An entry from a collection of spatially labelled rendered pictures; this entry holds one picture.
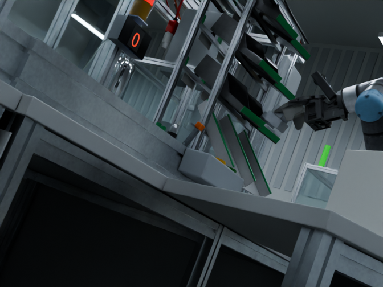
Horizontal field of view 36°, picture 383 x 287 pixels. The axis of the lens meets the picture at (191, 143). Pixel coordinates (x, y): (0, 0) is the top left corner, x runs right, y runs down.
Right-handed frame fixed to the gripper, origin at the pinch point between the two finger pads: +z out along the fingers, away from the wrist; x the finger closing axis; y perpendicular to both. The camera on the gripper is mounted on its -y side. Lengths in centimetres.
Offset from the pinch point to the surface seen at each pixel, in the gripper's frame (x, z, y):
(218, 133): -6.2, 19.1, 4.7
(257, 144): 125, 77, -58
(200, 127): -26.9, 11.4, 13.8
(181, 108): 47, 74, -45
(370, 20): 708, 171, -556
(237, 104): -6.5, 11.7, -3.2
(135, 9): -51, 17, -13
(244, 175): 6.4, 17.2, 14.6
